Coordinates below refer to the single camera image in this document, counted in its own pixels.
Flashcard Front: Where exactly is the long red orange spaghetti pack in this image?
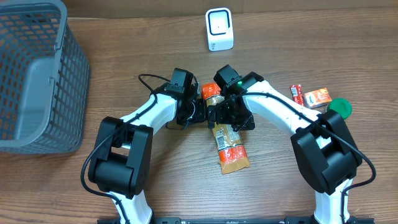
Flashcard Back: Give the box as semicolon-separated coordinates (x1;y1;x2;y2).
201;83;250;174

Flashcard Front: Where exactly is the thin red snack stick pack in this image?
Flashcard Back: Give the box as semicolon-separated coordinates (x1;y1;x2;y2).
290;84;305;106

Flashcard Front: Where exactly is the small orange snack box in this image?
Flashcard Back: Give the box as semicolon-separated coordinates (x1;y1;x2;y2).
304;88;332;109

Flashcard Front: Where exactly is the green lid white jar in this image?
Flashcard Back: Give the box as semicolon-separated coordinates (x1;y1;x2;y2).
326;98;353;119

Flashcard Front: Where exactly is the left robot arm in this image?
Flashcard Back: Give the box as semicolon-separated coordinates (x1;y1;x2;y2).
80;68;205;223

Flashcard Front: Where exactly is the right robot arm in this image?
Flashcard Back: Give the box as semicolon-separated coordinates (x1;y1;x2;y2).
208;65;363;223

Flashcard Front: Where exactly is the white barcode scanner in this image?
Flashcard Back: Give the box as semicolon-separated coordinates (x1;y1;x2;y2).
205;7;234;52

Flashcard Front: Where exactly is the grey plastic mesh basket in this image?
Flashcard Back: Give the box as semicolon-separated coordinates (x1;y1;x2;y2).
1;1;91;154

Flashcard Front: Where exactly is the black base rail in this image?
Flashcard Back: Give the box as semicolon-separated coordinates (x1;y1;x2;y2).
96;216;375;224

